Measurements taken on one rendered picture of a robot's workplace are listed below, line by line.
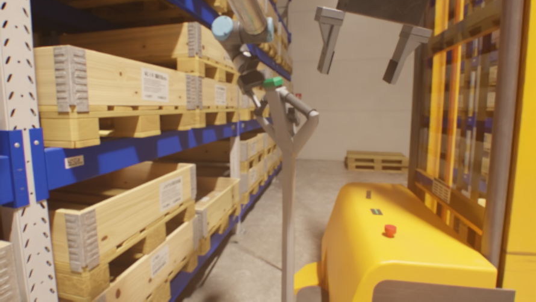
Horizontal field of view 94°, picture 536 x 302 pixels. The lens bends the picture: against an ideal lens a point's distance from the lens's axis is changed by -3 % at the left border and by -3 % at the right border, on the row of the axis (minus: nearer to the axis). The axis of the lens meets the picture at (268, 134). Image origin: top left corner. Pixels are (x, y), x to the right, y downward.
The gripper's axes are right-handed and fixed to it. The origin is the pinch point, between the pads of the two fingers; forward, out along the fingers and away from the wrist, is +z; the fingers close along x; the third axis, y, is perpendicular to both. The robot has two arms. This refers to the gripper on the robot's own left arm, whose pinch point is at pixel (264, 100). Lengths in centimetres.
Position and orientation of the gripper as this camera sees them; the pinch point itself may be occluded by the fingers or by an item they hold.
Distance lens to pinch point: 109.0
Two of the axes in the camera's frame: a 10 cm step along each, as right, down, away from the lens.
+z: 4.5, 8.6, -2.2
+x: -8.4, 3.3, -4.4
